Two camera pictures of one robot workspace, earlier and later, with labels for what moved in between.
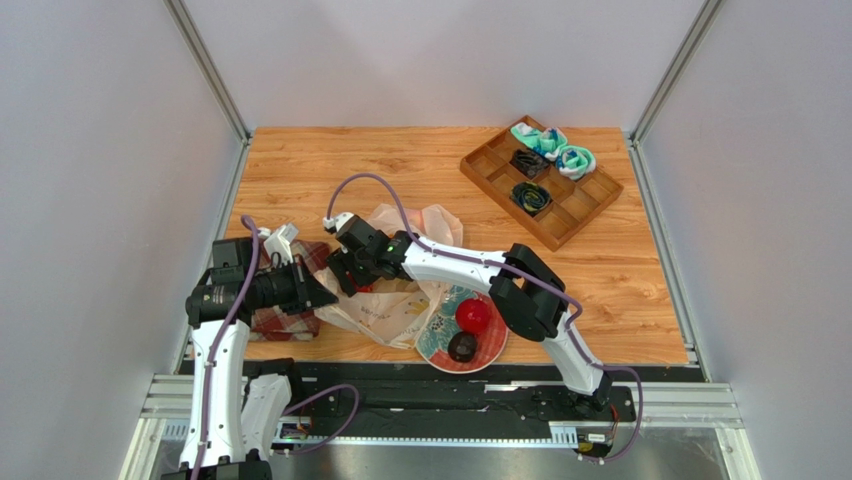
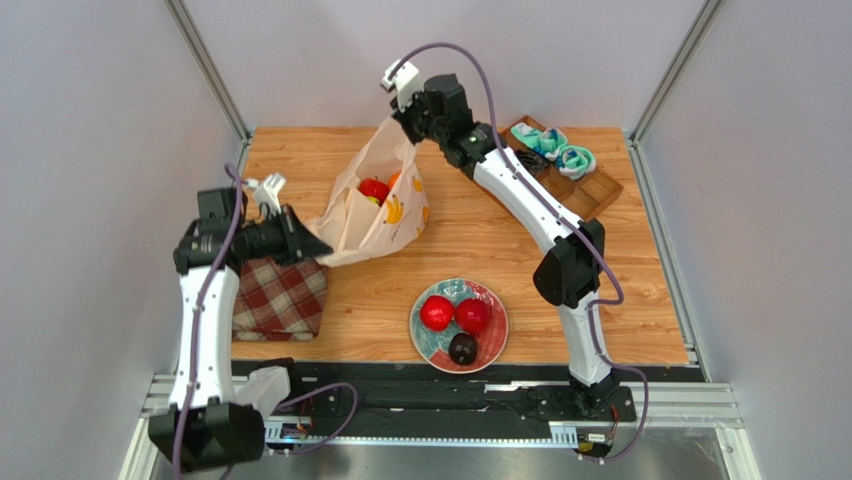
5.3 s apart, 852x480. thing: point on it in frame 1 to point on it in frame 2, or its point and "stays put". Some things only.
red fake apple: (472, 315) stays put
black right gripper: (344, 267) to (409, 118)
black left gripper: (307, 292) to (298, 243)
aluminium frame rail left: (187, 24) stays put
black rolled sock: (528, 163) stays put
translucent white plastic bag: (394, 311) to (379, 205)
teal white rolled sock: (547, 141) stays put
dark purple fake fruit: (462, 347) stays put
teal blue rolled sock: (575, 162) stays put
